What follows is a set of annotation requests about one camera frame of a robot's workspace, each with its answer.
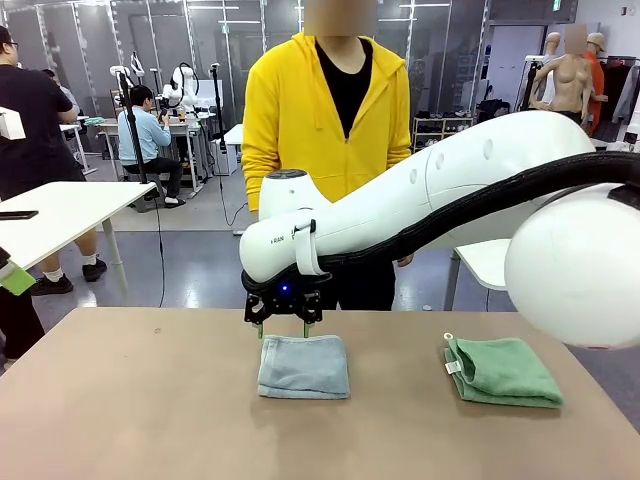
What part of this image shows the black pole stand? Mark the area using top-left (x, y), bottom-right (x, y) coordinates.
top-left (209, 62), bottom-right (229, 154)

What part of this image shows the white height-adjustable desk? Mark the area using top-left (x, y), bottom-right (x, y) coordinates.
top-left (223, 123), bottom-right (247, 152)

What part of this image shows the seated man light blue sweater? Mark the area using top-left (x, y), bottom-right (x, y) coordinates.
top-left (117, 83), bottom-right (188, 210)

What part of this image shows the mannequin with orange clothing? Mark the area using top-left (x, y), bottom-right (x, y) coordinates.
top-left (583, 32), bottom-right (609, 137)

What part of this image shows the clothes rack with garments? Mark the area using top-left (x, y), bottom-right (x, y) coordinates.
top-left (597, 55), bottom-right (640, 127)

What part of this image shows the black bag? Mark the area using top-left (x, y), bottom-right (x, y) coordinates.
top-left (477, 98), bottom-right (512, 122)

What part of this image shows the white workbench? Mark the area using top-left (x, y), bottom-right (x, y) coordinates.
top-left (97, 115), bottom-right (212, 195)

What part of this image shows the person right forearm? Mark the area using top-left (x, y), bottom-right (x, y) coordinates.
top-left (241, 158), bottom-right (268, 214)

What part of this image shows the person in black trousers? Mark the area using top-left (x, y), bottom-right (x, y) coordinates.
top-left (0, 287), bottom-right (48, 363)

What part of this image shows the white side table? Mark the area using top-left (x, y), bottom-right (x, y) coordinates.
top-left (453, 238), bottom-right (514, 312)

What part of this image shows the person in yellow hoodie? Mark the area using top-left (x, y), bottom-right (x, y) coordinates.
top-left (241, 0), bottom-right (414, 312)

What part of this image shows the man in black t-shirt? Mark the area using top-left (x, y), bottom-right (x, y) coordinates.
top-left (0, 24), bottom-right (109, 298)

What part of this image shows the white mannequin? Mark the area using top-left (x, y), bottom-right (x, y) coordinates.
top-left (542, 32), bottom-right (562, 64)

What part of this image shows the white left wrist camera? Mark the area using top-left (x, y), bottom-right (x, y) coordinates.
top-left (0, 106), bottom-right (27, 142)

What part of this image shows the black right arm cable sleeve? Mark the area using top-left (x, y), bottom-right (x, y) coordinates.
top-left (241, 151), bottom-right (640, 298)

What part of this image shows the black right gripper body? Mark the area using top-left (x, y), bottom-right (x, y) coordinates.
top-left (259, 284), bottom-right (312, 318)

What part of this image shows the blue-grey terry towel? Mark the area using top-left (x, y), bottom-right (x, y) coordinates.
top-left (256, 334), bottom-right (352, 401)

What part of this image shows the green towel with white tag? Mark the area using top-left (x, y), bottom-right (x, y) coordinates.
top-left (443, 331), bottom-right (566, 410)

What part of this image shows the beige mannequin torso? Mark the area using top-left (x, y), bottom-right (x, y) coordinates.
top-left (529, 24), bottom-right (596, 126)

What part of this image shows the black tripod stand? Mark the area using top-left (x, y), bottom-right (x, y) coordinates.
top-left (113, 69), bottom-right (151, 185)

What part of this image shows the white rectangular table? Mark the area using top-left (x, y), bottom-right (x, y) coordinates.
top-left (0, 181), bottom-right (158, 297)

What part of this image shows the white shoe rack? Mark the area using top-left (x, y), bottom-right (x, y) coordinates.
top-left (412, 115), bottom-right (475, 154)

